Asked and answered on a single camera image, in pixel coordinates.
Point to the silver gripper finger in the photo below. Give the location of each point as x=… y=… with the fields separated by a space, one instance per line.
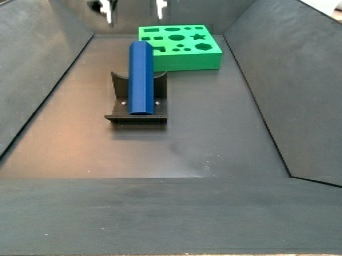
x=104 y=7
x=160 y=6

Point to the green shape sorter block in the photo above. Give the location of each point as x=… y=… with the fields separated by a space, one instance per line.
x=183 y=47

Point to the black curved cradle stand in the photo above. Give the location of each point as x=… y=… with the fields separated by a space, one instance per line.
x=120 y=116

